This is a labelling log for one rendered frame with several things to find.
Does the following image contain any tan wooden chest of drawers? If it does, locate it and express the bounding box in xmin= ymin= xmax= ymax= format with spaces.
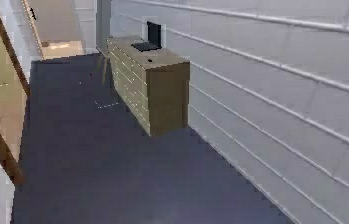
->
xmin=106 ymin=35 xmax=191 ymax=137

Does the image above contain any white room door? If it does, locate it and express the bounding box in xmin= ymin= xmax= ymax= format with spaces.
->
xmin=7 ymin=0 xmax=45 ymax=61

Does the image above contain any black open laptop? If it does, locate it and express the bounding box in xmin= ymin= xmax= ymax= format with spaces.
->
xmin=130 ymin=21 xmax=163 ymax=53

